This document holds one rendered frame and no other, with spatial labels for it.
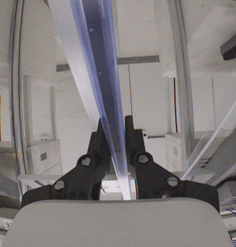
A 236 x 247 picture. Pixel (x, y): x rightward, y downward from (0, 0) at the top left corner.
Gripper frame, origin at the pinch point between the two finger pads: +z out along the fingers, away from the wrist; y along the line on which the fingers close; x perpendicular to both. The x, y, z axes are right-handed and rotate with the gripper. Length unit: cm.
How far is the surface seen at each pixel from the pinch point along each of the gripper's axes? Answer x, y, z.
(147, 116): -108, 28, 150
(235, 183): -30.7, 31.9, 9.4
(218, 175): -26.8, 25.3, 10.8
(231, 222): -56, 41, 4
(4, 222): -56, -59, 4
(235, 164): -19.0, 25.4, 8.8
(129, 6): 18, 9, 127
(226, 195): -33.7, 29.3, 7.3
